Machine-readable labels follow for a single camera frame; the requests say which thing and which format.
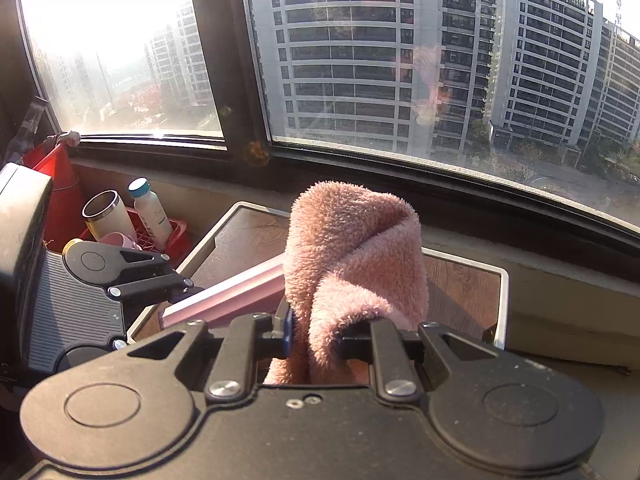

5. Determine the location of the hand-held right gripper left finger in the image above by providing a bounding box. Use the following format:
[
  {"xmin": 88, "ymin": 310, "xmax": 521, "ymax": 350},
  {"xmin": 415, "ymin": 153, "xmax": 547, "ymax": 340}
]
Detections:
[{"xmin": 125, "ymin": 305, "xmax": 296, "ymax": 403}]

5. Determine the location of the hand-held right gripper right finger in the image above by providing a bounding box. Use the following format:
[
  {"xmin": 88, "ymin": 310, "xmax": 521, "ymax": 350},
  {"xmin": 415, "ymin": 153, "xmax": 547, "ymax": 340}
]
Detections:
[{"xmin": 340, "ymin": 319, "xmax": 501, "ymax": 403}]

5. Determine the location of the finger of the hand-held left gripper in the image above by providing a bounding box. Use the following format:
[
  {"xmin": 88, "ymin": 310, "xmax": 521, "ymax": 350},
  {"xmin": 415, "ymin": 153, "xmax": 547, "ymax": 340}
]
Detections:
[{"xmin": 107, "ymin": 250, "xmax": 203, "ymax": 306}]

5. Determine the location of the pink ribbed cup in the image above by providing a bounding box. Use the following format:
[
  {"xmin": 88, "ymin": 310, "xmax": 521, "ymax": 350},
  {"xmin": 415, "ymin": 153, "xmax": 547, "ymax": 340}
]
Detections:
[{"xmin": 159, "ymin": 264, "xmax": 287, "ymax": 328}]

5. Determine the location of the pink fluffy towel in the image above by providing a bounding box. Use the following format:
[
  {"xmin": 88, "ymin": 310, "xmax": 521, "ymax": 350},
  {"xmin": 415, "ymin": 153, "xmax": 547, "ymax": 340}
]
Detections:
[{"xmin": 262, "ymin": 180, "xmax": 431, "ymax": 386}]

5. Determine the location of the wooden tray with white rim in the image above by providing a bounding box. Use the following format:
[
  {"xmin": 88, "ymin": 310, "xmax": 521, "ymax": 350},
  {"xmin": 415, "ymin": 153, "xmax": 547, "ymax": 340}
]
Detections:
[{"xmin": 125, "ymin": 201, "xmax": 510, "ymax": 356}]

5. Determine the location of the red plastic basket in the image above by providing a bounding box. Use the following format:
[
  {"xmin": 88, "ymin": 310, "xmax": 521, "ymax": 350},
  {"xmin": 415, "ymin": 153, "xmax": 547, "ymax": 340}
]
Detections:
[{"xmin": 77, "ymin": 207, "xmax": 192, "ymax": 267}]

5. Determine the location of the pink lidded kids cup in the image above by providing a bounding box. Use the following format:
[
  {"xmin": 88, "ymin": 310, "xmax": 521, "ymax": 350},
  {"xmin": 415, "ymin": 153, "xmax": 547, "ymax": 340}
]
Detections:
[{"xmin": 62, "ymin": 231, "xmax": 143, "ymax": 257}]

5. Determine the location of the white bottle with teal cap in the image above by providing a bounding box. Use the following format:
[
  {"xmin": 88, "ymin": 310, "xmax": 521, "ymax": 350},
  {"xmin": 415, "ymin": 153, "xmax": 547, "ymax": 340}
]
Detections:
[{"xmin": 127, "ymin": 177, "xmax": 174, "ymax": 250}]

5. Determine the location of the white steel tumbler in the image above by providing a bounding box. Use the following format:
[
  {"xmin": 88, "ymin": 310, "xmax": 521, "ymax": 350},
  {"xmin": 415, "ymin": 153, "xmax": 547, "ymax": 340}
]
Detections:
[{"xmin": 81, "ymin": 190, "xmax": 138, "ymax": 243}]

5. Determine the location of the red bag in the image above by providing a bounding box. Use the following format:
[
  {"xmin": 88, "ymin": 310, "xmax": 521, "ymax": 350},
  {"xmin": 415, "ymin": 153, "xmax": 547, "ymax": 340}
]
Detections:
[{"xmin": 22, "ymin": 131, "xmax": 93, "ymax": 256}]

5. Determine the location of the concrete window sill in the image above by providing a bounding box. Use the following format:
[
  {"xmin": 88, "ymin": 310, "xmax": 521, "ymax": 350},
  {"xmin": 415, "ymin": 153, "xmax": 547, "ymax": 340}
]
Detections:
[{"xmin": 70, "ymin": 157, "xmax": 640, "ymax": 363}]

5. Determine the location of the row of apartment buildings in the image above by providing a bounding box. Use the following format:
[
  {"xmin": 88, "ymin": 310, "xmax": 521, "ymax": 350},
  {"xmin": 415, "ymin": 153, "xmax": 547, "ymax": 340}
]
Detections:
[{"xmin": 30, "ymin": 0, "xmax": 640, "ymax": 181}]

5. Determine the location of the dark window frame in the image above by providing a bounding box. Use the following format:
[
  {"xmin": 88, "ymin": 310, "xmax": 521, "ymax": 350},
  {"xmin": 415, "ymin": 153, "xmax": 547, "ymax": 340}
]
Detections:
[{"xmin": 0, "ymin": 0, "xmax": 640, "ymax": 256}]

